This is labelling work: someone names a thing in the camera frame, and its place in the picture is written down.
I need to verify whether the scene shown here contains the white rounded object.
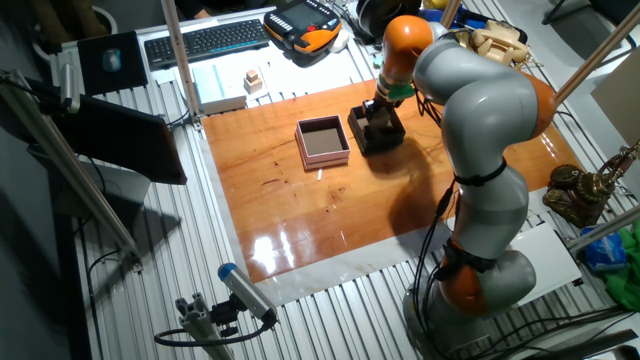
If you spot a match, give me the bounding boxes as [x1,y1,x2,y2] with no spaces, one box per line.
[327,28,351,54]

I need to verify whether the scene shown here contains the cream rotary telephone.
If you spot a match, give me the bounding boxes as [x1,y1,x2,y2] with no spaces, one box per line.
[457,19,531,69]

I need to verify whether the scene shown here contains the short aluminium profile mount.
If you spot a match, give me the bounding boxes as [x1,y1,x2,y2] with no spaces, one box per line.
[174,292,236,360]

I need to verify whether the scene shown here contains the grey camera blue cap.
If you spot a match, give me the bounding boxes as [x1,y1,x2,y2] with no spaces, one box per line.
[217,262,279,326]

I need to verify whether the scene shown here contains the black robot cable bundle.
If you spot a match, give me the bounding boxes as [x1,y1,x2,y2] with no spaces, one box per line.
[412,182,459,351]

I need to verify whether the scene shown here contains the black keyboard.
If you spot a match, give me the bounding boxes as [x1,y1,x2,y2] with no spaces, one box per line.
[143,18,271,71]

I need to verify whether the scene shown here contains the white paper sheets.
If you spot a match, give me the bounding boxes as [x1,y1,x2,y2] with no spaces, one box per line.
[149,34,374,109]

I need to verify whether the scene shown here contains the green printed wrist mount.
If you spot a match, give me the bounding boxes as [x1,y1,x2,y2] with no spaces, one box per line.
[374,82,417,102]

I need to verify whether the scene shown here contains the black mouse pad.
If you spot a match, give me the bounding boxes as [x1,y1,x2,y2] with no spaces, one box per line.
[76,30,150,96]

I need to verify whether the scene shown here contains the black monitor panel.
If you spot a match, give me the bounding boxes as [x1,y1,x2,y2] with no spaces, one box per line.
[49,94,189,186]

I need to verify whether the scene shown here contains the long diagonal aluminium bar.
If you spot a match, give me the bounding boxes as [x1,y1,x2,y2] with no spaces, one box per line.
[0,69,144,274]

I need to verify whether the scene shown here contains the dark blue square gift box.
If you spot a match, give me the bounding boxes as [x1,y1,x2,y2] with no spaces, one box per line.
[347,103,407,155]

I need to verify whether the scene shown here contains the beige flat panel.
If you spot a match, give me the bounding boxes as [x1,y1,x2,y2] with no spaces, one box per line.
[590,47,640,149]

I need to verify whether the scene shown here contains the black round spool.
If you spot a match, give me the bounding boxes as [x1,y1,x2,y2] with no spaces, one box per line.
[355,0,424,44]

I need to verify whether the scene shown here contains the antique brass telephone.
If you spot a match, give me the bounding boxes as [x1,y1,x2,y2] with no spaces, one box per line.
[542,144,640,229]

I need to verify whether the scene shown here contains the black office chair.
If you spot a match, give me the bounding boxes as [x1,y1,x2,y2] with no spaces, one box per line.
[542,0,640,26]

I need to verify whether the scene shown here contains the pink square gift box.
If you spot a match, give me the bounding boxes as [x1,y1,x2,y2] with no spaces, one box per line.
[293,114,352,172]

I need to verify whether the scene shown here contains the wooden coloured bar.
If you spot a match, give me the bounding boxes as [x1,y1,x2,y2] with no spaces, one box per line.
[439,0,462,29]

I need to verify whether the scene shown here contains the blue tool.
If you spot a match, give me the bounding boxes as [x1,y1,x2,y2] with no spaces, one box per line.
[419,7,529,44]

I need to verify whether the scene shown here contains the glossy wooden board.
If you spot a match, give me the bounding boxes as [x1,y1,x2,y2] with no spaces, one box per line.
[201,62,584,285]

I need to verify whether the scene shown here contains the grey cylindrical camera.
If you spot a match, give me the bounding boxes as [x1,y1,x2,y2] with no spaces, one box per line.
[58,62,82,115]

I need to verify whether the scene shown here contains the blue plastic bag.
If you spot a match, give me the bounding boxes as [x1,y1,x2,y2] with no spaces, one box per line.
[579,225,629,274]

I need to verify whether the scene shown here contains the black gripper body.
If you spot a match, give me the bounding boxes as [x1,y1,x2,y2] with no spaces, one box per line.
[362,97,397,124]

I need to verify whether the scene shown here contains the beige diagonal frame bar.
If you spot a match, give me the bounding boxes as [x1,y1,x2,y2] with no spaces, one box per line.
[552,0,640,109]

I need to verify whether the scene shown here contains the white flat panel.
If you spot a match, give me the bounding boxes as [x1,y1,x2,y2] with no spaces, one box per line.
[509,222,584,307]

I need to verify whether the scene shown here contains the orange black teach pendant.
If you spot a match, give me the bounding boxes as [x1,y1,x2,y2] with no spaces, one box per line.
[263,0,344,55]

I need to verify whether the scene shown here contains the grey aluminium frame bar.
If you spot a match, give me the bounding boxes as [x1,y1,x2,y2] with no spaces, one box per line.
[564,204,640,254]

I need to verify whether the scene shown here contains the grey computer mouse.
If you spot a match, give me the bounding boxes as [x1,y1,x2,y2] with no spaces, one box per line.
[102,47,123,73]

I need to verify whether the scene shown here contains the grey monitor base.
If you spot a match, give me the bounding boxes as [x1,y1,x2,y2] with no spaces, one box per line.
[52,159,151,221]

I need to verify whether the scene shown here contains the green cloth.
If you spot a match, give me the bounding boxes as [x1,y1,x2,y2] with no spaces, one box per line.
[602,227,640,314]

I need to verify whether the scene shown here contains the black camera cable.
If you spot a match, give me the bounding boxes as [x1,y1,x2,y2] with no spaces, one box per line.
[153,319,276,349]

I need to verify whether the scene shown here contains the aluminium frame post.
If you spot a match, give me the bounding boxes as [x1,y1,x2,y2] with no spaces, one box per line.
[159,0,204,130]

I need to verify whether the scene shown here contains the white rimmed pot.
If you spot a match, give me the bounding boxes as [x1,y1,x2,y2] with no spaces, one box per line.
[29,0,119,51]

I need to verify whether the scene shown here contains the white flat box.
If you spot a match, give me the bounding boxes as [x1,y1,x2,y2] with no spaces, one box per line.
[191,63,249,115]

